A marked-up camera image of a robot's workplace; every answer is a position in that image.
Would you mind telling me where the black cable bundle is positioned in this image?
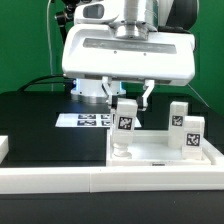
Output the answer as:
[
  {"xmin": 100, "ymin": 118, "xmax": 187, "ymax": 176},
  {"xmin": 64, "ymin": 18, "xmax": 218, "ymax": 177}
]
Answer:
[{"xmin": 17, "ymin": 73, "xmax": 73, "ymax": 93}]

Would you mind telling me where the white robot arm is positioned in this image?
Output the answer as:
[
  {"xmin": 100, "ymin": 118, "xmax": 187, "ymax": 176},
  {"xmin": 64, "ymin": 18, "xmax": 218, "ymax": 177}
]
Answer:
[{"xmin": 62, "ymin": 0, "xmax": 199, "ymax": 105}]

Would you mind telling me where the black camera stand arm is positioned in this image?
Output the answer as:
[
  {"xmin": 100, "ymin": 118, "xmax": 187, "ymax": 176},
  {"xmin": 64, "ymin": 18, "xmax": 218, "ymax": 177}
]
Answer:
[{"xmin": 55, "ymin": 0, "xmax": 80, "ymax": 42}]

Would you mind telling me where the white square tabletop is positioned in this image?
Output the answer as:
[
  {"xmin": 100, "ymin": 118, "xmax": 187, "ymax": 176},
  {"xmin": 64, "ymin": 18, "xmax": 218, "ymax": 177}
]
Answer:
[{"xmin": 106, "ymin": 130, "xmax": 211, "ymax": 166}]

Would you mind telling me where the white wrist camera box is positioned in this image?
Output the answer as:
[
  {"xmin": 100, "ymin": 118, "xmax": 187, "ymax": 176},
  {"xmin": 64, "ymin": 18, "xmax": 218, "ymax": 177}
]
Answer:
[{"xmin": 74, "ymin": 0, "xmax": 119, "ymax": 24}]

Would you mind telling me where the white U-shaped obstacle fence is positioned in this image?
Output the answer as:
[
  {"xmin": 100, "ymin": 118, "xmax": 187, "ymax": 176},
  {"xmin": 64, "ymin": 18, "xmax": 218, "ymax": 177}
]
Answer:
[{"xmin": 0, "ymin": 136, "xmax": 224, "ymax": 194}]

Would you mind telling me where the thin white hanging cable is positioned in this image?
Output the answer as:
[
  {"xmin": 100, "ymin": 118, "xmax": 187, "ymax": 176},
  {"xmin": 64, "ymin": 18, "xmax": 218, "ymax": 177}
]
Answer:
[{"xmin": 45, "ymin": 0, "xmax": 55, "ymax": 93}]

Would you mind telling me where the white sheet with fiducial tags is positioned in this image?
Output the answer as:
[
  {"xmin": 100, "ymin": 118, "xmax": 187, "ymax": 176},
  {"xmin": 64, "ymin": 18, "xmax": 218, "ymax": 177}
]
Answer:
[{"xmin": 54, "ymin": 113, "xmax": 143, "ymax": 129}]

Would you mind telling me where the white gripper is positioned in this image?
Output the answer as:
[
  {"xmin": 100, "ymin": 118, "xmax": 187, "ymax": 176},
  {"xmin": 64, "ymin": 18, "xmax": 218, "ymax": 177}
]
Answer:
[{"xmin": 62, "ymin": 24, "xmax": 195, "ymax": 111}]

